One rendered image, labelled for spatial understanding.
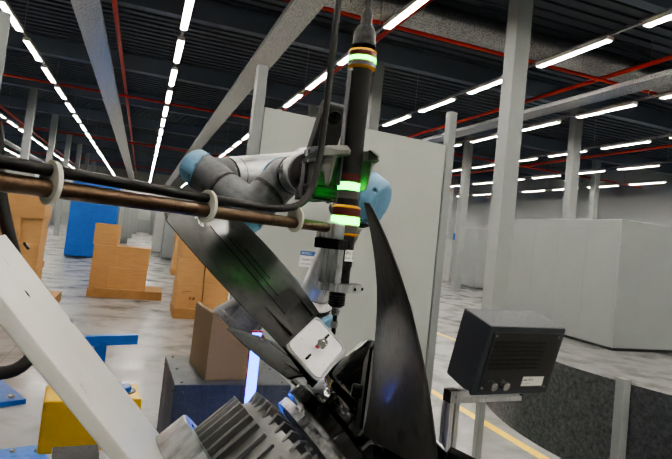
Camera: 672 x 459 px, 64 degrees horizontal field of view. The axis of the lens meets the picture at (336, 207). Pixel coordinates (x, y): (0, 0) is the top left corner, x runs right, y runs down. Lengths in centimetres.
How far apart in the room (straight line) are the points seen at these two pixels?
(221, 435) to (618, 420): 202
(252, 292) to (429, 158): 248
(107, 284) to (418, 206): 765
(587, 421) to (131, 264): 842
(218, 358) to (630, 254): 960
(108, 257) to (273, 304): 932
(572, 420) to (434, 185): 136
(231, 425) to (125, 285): 940
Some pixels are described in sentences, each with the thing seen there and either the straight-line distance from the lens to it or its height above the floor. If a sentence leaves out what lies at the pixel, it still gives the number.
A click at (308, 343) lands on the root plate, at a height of 126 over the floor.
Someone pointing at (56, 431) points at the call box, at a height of 102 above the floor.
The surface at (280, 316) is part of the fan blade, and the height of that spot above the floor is 129.
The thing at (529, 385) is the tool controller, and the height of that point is 107.
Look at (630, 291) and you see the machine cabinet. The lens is 1071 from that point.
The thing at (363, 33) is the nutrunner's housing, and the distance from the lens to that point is 86.
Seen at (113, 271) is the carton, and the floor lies 43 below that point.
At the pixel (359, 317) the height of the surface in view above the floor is 100.
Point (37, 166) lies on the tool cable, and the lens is 45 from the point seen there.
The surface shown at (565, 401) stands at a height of 79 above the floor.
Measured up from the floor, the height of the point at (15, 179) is 142.
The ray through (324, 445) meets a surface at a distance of 68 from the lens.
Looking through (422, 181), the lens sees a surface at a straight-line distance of 308.
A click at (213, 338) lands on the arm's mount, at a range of 147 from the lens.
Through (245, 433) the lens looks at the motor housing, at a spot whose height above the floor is 117.
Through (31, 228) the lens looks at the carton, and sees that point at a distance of 872.
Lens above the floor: 140
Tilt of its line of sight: 3 degrees up
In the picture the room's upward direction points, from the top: 6 degrees clockwise
